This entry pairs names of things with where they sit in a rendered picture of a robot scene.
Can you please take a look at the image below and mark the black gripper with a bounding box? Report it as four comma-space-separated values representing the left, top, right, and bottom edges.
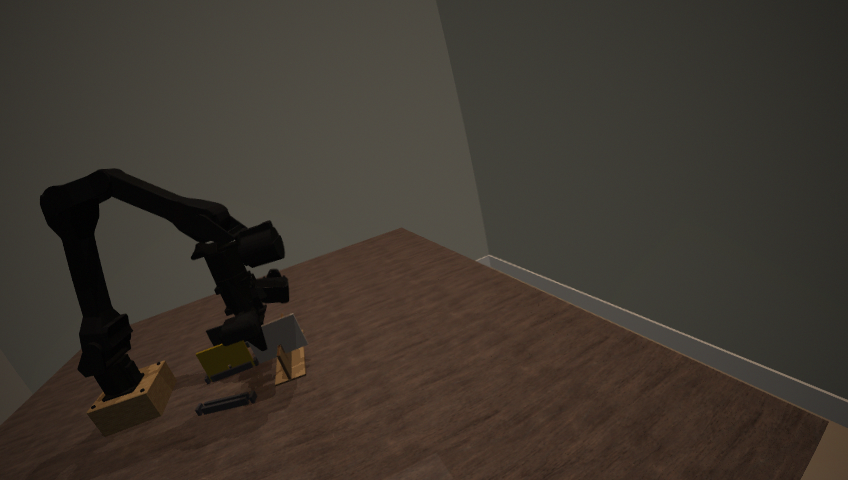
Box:
215, 269, 268, 351

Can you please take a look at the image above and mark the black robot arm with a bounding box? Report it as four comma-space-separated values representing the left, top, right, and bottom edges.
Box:
40, 168, 289, 402

